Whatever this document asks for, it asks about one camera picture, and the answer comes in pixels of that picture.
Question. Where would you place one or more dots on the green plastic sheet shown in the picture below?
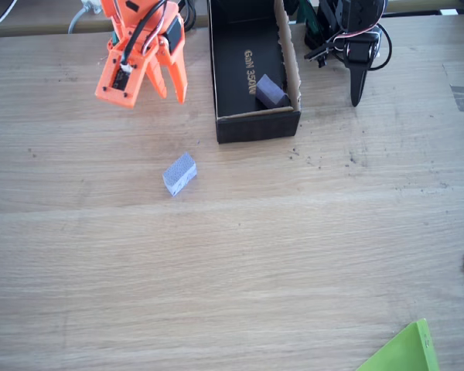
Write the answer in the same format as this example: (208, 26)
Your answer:
(406, 351)

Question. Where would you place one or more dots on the orange camera mount plate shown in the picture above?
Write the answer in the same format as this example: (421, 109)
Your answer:
(112, 87)

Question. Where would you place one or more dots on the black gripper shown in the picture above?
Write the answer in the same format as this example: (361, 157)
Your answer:
(358, 79)

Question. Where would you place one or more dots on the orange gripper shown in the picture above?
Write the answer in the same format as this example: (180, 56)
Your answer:
(169, 66)

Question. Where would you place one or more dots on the black cardboard box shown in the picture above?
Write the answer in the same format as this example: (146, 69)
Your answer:
(255, 127)

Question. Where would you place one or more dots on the green table clamp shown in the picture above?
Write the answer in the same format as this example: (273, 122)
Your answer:
(308, 19)

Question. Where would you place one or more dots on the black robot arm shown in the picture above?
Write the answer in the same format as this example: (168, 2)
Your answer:
(348, 13)

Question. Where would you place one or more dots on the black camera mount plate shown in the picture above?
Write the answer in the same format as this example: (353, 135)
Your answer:
(318, 54)

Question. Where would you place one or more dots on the purple block in box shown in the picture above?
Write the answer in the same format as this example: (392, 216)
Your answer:
(268, 90)

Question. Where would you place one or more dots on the grey speckled foam block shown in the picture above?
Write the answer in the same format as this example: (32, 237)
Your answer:
(179, 174)

